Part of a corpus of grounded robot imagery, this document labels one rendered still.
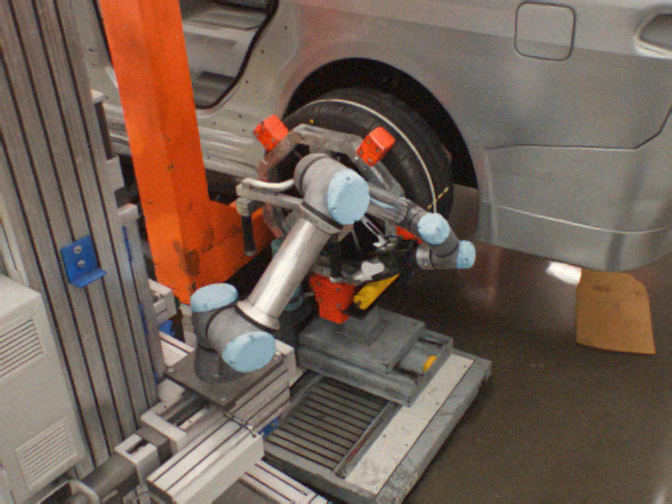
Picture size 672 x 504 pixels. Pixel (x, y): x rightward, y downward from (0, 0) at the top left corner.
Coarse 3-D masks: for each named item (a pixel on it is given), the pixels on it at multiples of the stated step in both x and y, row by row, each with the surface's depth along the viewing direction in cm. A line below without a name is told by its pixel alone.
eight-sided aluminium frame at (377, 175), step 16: (304, 128) 268; (320, 128) 267; (288, 144) 271; (320, 144) 263; (336, 144) 260; (352, 144) 257; (272, 160) 278; (352, 160) 259; (272, 176) 288; (368, 176) 259; (384, 176) 261; (400, 192) 260; (272, 208) 290; (272, 224) 293; (320, 256) 295; (320, 272) 291; (352, 272) 285
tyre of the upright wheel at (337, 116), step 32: (320, 96) 285; (352, 96) 274; (384, 96) 275; (288, 128) 279; (352, 128) 264; (384, 128) 262; (416, 128) 270; (384, 160) 263; (416, 160) 264; (448, 160) 277; (416, 192) 263; (448, 192) 279
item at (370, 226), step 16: (304, 144) 292; (288, 160) 289; (288, 176) 295; (288, 192) 297; (368, 224) 283; (352, 240) 304; (368, 240) 304; (384, 240) 283; (352, 256) 295; (368, 256) 291
